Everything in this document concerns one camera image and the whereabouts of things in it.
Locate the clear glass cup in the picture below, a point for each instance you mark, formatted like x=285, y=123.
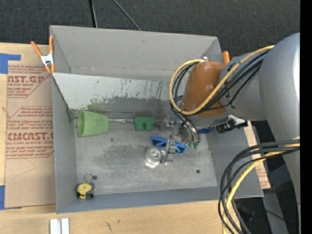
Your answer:
x=153, y=156

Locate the green toy block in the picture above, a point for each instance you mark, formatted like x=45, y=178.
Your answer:
x=143, y=122

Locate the green plastic cup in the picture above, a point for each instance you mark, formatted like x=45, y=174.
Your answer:
x=93, y=123

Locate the yellow and black tape measure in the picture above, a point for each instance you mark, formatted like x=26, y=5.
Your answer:
x=84, y=191

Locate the grey metal bin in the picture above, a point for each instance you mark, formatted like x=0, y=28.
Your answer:
x=126, y=169

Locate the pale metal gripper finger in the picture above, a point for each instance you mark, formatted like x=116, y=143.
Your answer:
x=170, y=152
x=168, y=123

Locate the black cylinder on white bracket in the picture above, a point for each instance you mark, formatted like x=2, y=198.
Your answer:
x=228, y=125

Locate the brown cardboard board red print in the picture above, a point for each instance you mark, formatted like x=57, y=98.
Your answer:
x=29, y=169

